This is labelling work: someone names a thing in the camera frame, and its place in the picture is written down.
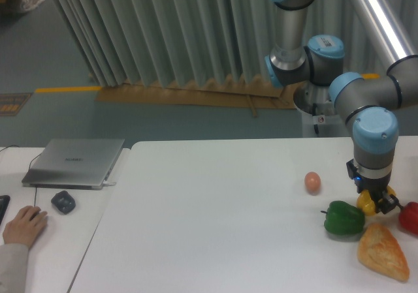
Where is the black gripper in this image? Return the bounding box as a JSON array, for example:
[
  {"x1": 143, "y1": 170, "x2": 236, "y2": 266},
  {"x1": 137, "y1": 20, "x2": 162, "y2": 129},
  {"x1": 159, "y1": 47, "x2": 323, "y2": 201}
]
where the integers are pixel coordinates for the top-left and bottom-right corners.
[{"x1": 346, "y1": 159, "x2": 402, "y2": 214}]

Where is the yellow bell pepper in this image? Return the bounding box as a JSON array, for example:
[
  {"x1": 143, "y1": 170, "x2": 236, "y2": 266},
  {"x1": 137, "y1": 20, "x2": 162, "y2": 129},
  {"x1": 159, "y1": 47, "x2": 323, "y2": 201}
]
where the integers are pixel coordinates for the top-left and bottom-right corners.
[{"x1": 356, "y1": 189, "x2": 394, "y2": 216}]

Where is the red bell pepper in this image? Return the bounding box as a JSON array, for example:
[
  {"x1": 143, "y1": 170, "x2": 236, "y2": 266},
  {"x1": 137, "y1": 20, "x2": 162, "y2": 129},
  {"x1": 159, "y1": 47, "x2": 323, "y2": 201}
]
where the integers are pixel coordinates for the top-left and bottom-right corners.
[{"x1": 398, "y1": 202, "x2": 418, "y2": 235}]

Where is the black computer mouse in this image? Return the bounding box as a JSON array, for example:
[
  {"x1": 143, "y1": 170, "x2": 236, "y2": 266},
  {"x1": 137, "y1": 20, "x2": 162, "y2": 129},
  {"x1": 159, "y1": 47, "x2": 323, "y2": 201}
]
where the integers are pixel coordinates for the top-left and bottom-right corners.
[{"x1": 29, "y1": 211, "x2": 48, "y2": 225}]

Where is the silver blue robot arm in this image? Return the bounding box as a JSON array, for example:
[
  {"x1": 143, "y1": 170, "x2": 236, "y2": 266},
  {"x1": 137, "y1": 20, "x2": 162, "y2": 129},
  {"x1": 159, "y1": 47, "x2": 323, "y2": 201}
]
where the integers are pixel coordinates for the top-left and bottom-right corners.
[{"x1": 265, "y1": 0, "x2": 417, "y2": 213}]

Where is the green bell pepper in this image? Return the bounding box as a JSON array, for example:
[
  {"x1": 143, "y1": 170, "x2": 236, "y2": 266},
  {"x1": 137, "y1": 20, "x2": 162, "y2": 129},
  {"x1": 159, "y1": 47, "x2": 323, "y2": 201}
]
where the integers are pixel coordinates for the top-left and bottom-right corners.
[{"x1": 322, "y1": 200, "x2": 365, "y2": 236}]

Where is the person's right hand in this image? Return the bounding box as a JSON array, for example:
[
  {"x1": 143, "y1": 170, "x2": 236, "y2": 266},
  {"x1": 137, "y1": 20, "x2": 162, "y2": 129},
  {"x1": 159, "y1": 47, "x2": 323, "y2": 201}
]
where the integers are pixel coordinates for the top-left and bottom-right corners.
[{"x1": 3, "y1": 206, "x2": 48, "y2": 249}]

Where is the golden bread loaf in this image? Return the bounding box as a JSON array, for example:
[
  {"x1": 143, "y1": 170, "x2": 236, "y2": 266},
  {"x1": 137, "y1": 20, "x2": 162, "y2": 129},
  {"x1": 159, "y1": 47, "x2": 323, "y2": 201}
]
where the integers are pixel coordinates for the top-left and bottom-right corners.
[{"x1": 357, "y1": 223, "x2": 410, "y2": 282}]

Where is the brown egg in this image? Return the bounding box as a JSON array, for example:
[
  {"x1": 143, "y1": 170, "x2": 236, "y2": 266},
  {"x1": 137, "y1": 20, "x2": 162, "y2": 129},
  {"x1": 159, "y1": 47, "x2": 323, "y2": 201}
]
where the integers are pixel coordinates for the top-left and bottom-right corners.
[{"x1": 304, "y1": 172, "x2": 321, "y2": 193}]

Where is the brown cardboard sheet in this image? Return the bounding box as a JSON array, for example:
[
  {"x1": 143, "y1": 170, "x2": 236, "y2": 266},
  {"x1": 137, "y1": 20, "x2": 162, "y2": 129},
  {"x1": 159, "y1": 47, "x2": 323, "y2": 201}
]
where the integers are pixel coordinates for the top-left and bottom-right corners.
[{"x1": 95, "y1": 75, "x2": 302, "y2": 117}]

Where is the white laptop plug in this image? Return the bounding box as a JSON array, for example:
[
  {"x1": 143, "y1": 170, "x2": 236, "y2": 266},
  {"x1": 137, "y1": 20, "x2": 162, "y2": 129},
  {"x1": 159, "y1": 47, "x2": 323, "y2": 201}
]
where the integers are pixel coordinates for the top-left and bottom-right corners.
[{"x1": 103, "y1": 181, "x2": 117, "y2": 187}]

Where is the pale green folding curtain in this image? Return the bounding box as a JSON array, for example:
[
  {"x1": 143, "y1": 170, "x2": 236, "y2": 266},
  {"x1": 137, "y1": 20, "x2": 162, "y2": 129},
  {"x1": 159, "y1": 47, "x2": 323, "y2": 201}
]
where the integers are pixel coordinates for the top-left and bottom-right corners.
[{"x1": 42, "y1": 0, "x2": 418, "y2": 88}]

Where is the silver closed laptop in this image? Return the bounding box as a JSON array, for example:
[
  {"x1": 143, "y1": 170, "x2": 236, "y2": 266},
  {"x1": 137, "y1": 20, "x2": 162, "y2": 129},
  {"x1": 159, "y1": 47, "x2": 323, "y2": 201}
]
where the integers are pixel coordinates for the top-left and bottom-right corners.
[{"x1": 22, "y1": 138, "x2": 125, "y2": 189}]

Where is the dark grey small controller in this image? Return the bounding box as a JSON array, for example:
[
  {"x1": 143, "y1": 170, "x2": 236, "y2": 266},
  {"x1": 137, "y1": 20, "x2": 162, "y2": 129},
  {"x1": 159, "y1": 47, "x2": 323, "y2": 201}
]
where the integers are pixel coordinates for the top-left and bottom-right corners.
[{"x1": 51, "y1": 191, "x2": 76, "y2": 215}]

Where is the black keyboard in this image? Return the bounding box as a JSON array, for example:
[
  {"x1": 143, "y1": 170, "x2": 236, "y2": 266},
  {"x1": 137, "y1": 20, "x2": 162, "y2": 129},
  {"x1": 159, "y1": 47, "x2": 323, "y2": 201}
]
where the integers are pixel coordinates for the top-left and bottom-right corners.
[{"x1": 0, "y1": 195, "x2": 10, "y2": 224}]

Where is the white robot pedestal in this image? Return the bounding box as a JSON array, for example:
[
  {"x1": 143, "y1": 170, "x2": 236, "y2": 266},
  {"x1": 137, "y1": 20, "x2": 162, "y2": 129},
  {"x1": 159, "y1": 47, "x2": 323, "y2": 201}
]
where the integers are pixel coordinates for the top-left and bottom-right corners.
[{"x1": 293, "y1": 82, "x2": 349, "y2": 138}]

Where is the black mouse cable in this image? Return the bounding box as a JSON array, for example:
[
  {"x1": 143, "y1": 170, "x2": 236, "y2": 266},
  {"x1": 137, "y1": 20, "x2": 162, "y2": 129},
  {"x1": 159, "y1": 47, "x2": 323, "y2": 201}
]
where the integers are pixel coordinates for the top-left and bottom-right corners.
[{"x1": 0, "y1": 144, "x2": 46, "y2": 208}]

